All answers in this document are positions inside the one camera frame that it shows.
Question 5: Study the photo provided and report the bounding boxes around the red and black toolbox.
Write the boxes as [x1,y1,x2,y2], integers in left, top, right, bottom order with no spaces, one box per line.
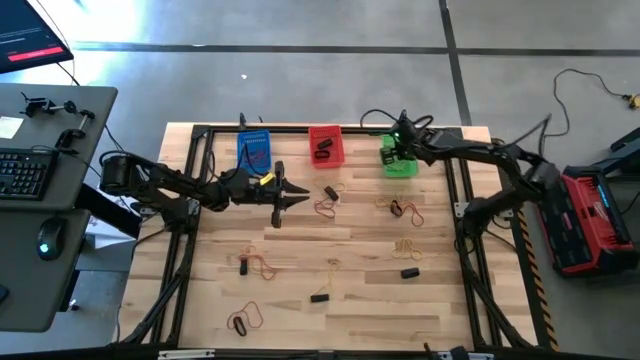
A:
[532,164,640,279]

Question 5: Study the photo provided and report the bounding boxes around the pale yellow sticky note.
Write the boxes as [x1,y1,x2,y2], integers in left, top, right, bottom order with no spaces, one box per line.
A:
[0,115,25,140]

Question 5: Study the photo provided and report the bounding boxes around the white paper sheet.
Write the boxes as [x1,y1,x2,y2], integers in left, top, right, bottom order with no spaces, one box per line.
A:
[84,182,144,251]

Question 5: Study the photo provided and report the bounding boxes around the green plastic basket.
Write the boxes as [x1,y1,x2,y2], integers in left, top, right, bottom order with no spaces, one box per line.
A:
[382,133,420,179]

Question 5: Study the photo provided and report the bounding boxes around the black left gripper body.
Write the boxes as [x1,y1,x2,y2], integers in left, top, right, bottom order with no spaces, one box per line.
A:
[232,160,287,230]

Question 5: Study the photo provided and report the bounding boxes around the blue plastic basket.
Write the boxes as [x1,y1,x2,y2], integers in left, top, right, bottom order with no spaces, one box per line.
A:
[236,129,273,176]

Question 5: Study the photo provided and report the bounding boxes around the red plastic basket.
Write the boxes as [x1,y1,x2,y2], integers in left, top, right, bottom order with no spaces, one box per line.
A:
[307,124,346,169]

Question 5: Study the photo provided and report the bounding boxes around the black aluminium table frame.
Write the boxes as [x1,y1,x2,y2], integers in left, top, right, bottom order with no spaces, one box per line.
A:
[119,123,534,351]

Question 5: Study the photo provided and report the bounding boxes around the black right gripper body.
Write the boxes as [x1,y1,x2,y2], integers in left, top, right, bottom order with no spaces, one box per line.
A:
[380,110,429,166]

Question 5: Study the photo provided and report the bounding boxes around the black computer mouse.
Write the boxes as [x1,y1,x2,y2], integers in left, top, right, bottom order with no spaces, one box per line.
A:
[35,217,67,262]

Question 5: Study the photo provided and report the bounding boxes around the black floor cable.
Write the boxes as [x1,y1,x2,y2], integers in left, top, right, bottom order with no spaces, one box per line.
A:
[541,68,629,180]

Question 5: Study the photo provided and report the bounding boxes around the yellow black hazard strip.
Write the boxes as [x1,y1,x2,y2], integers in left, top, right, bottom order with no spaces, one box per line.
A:
[492,138,560,352]

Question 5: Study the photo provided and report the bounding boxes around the grey desk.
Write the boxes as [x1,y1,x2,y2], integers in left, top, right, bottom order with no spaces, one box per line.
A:
[0,83,120,334]

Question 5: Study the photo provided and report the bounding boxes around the black desk clamp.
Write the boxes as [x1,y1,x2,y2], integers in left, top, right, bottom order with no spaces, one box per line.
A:
[19,91,79,119]
[53,108,96,154]

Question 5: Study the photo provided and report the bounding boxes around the black backlit keyboard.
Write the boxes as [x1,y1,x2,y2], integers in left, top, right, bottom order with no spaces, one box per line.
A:
[0,147,60,202]

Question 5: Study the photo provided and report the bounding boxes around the computer monitor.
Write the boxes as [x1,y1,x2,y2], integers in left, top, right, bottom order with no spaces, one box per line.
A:
[0,0,75,75]

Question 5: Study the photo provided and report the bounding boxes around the black metal stand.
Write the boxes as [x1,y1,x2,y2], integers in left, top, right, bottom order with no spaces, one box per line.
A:
[608,125,640,169]

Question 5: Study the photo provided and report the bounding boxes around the silver metal bracket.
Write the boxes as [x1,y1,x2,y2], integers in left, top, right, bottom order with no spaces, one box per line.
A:
[157,349,216,360]
[437,351,495,360]

